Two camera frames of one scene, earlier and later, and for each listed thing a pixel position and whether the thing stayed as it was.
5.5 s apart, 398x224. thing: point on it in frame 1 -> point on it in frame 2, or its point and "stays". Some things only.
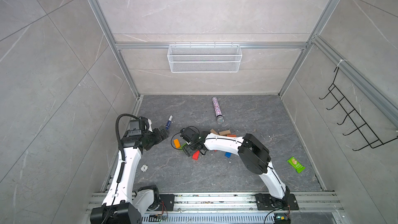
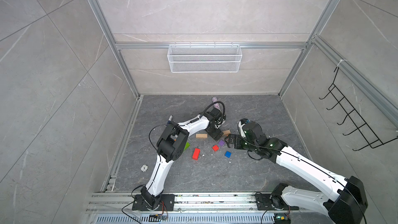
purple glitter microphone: (219, 119) stays
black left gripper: (158, 138) -> (218, 135)
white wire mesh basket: (204, 58) stays
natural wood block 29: (224, 133) stays
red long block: (195, 155) stays
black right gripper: (187, 150) -> (237, 138)
